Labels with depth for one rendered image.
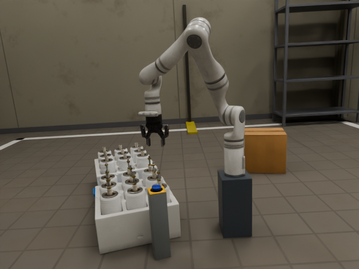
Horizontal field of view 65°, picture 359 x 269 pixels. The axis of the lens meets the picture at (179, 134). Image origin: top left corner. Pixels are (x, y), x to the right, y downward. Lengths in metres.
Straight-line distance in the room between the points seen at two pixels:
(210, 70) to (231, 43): 3.10
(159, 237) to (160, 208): 0.13
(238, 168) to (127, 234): 0.60
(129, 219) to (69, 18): 3.47
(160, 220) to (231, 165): 0.41
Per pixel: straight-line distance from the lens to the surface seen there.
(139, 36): 4.18
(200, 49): 1.08
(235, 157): 1.32
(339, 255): 1.47
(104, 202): 1.36
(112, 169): 1.88
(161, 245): 1.31
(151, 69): 1.23
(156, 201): 1.21
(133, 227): 1.39
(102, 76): 4.26
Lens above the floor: 0.81
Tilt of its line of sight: 13 degrees down
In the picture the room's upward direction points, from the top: 3 degrees counter-clockwise
